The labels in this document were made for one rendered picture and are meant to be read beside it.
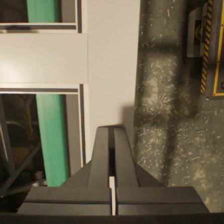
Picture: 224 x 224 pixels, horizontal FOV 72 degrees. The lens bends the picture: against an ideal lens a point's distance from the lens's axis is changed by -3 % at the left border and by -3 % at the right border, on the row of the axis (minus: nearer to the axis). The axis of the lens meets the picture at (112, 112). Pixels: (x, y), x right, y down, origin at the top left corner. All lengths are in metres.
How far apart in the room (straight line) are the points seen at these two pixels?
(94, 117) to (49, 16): 0.14
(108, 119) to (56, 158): 0.14
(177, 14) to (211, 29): 0.35
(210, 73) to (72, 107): 0.76
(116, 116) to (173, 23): 1.06
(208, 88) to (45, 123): 0.80
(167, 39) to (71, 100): 0.98
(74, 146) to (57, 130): 0.04
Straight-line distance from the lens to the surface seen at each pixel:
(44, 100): 0.24
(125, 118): 0.15
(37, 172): 1.06
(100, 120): 0.15
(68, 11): 0.24
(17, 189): 1.13
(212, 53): 0.90
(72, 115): 0.24
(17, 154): 1.06
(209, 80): 0.91
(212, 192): 1.81
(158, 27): 1.14
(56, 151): 0.26
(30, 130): 1.00
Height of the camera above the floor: 1.08
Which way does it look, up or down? 73 degrees down
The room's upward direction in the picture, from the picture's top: 176 degrees clockwise
